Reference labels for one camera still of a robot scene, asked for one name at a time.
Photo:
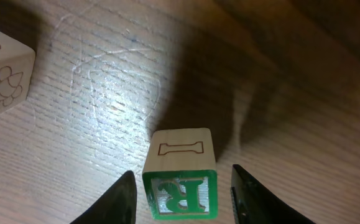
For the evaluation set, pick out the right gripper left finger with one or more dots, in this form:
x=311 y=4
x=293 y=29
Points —
x=116 y=206

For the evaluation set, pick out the red U block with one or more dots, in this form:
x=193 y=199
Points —
x=16 y=67

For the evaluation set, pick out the green R block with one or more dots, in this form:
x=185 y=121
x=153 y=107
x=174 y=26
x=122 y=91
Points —
x=179 y=175

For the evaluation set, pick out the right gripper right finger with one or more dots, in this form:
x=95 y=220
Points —
x=253 y=203

